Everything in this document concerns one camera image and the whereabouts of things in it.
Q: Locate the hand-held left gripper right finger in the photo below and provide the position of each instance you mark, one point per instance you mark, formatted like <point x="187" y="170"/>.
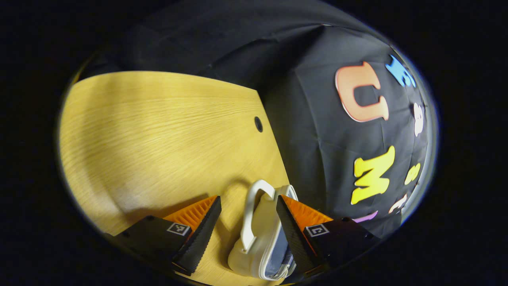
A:
<point x="291" y="234"/>

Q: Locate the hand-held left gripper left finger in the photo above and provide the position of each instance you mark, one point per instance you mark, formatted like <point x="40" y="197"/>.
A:
<point x="202" y="234"/>

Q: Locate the white suitcase with grey lining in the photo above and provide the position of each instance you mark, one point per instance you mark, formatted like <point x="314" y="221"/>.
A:
<point x="262" y="238"/>

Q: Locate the black backdrop cloth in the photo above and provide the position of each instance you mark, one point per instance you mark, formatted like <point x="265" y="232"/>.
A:
<point x="309" y="119"/>

